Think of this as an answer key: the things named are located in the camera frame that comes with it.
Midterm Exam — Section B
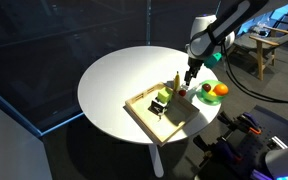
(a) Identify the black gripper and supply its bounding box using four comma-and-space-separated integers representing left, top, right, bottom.
183, 58, 204, 87

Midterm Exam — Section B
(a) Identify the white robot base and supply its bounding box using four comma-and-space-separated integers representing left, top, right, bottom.
264, 139, 288, 180

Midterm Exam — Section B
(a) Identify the green translucent plastic bowl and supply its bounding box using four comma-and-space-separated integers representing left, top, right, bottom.
196, 79, 227, 106

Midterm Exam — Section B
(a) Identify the light green cube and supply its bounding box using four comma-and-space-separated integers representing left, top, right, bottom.
157, 87, 174, 104

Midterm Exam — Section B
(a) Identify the orange fruit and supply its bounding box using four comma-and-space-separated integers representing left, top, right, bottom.
213, 83, 229, 97

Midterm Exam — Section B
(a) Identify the black white checkered cube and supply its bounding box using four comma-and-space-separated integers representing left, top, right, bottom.
147, 97, 170, 118

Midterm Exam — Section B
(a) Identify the slatted wooden tray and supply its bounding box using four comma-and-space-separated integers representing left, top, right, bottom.
124, 81, 201, 147

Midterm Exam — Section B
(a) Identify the wooden armchair grey cushion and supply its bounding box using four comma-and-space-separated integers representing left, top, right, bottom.
228, 24, 288, 81

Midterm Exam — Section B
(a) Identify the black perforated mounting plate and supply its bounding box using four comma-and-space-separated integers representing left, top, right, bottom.
228, 104, 288, 180

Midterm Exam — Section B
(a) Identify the teal wrist camera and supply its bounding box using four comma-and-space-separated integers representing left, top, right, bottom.
203, 52, 224, 70

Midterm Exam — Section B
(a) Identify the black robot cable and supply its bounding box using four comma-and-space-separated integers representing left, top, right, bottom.
220, 41, 288, 105

